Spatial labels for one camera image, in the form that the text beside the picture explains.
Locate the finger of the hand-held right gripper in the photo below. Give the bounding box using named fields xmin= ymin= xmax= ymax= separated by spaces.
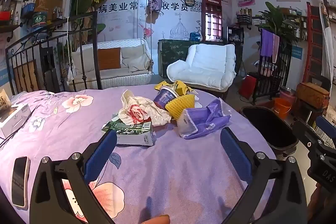
xmin=316 ymin=116 xmax=336 ymax=135
xmin=292 ymin=119 xmax=328 ymax=159

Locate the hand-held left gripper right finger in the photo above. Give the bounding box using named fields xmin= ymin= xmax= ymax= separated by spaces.
xmin=220 ymin=127 xmax=307 ymax=224

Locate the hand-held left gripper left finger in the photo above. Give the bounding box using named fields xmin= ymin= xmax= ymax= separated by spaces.
xmin=29 ymin=129 xmax=118 ymax=224

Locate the black trash bin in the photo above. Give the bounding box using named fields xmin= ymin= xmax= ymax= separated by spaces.
xmin=240 ymin=106 xmax=299 ymax=159

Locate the green white carton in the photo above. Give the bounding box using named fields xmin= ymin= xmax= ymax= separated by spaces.
xmin=101 ymin=120 xmax=154 ymax=147

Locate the purple plastic bag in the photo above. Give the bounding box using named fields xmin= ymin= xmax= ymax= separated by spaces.
xmin=176 ymin=98 xmax=231 ymax=140

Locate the white red plastic bag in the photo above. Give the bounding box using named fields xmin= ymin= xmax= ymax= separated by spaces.
xmin=118 ymin=90 xmax=172 ymax=127

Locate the yellow foam fruit net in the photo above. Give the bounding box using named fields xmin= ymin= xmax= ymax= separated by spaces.
xmin=165 ymin=93 xmax=196 ymax=120

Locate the yellow snack wrapper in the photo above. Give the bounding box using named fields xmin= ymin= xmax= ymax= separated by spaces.
xmin=154 ymin=80 xmax=199 ymax=98

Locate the purple yogurt cup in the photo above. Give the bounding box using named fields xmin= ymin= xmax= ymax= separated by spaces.
xmin=153 ymin=86 xmax=179 ymax=110

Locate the person's left hand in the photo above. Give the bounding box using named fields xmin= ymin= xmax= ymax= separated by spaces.
xmin=145 ymin=215 xmax=171 ymax=224

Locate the black swivel stool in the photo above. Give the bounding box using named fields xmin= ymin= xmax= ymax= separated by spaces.
xmin=294 ymin=74 xmax=332 ymax=122

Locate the orange patterned case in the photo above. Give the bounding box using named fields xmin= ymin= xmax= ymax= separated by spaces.
xmin=297 ymin=82 xmax=331 ymax=109

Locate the orange bucket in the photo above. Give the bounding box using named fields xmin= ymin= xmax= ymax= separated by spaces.
xmin=273 ymin=98 xmax=292 ymax=119

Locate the pink basin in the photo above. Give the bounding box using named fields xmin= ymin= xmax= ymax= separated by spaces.
xmin=279 ymin=90 xmax=297 ymax=106

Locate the purple floral bedsheet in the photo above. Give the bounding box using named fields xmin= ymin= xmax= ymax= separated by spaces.
xmin=0 ymin=84 xmax=279 ymax=224

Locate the black iron rack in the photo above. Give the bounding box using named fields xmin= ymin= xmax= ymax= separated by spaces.
xmin=247 ymin=28 xmax=293 ymax=105

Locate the white wicker swing sofa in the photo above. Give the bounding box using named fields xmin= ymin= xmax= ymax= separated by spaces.
xmin=68 ymin=38 xmax=154 ymax=90

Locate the smartphone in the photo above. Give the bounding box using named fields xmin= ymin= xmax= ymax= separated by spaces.
xmin=10 ymin=156 xmax=31 ymax=208

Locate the white roll-up banner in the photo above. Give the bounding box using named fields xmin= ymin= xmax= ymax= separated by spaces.
xmin=319 ymin=0 xmax=336 ymax=80

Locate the pink towel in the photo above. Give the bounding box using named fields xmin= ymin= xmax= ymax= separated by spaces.
xmin=272 ymin=34 xmax=280 ymax=63

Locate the white padded lounge chair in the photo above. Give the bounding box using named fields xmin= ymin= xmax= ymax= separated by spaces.
xmin=167 ymin=43 xmax=237 ymax=90

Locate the beige cushion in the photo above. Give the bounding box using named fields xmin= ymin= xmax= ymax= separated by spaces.
xmin=121 ymin=44 xmax=150 ymax=69
xmin=71 ymin=47 xmax=99 ymax=75

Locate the white cardboard box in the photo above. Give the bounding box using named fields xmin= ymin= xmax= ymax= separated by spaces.
xmin=0 ymin=103 xmax=32 ymax=138

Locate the orange cushion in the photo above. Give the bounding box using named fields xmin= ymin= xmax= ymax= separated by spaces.
xmin=98 ymin=47 xmax=122 ymax=70

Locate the red ladder shelf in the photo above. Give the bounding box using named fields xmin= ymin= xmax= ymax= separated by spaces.
xmin=302 ymin=2 xmax=324 ymax=84

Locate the black iron headboard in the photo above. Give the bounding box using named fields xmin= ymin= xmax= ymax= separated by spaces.
xmin=5 ymin=11 xmax=103 ymax=96

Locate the purple towel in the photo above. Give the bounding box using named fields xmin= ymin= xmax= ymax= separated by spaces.
xmin=260 ymin=28 xmax=275 ymax=58

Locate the beige printed packet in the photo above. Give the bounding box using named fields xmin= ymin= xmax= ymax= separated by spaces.
xmin=0 ymin=89 xmax=11 ymax=110

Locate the green potted plant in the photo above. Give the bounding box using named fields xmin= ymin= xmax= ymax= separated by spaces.
xmin=256 ymin=1 xmax=300 ymax=43

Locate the green bucket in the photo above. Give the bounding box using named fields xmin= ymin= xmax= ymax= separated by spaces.
xmin=32 ymin=12 xmax=48 ymax=28

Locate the red telephone booth shelf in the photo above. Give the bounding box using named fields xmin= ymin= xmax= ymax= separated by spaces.
xmin=201 ymin=0 xmax=222 ymax=42

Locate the brown cardboard box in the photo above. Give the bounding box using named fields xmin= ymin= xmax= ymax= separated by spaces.
xmin=35 ymin=0 xmax=63 ymax=21

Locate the blue wall sign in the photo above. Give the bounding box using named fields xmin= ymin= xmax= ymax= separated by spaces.
xmin=291 ymin=46 xmax=302 ymax=60

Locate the wall organizer shelf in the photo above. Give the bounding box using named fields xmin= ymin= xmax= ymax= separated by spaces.
xmin=236 ymin=7 xmax=252 ymax=30

